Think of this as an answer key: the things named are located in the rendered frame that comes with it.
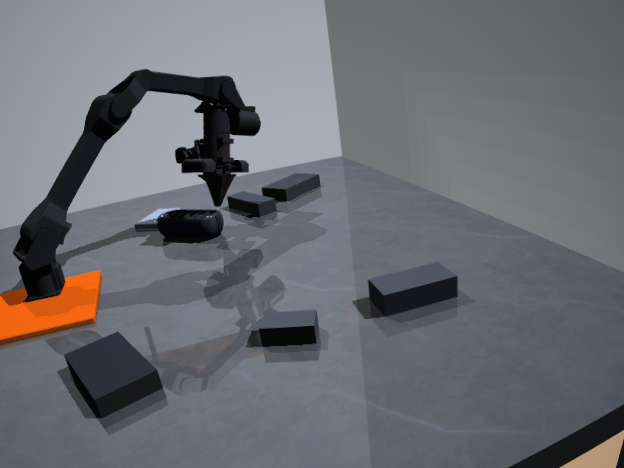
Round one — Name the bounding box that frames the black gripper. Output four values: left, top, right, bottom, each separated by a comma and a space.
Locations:
181, 133, 249, 206

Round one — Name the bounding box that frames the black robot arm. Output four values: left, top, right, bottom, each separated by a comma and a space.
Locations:
13, 69, 261, 302

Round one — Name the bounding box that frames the dark grey switch panel with green rocker switches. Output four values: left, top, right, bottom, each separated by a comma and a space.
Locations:
157, 209, 224, 239

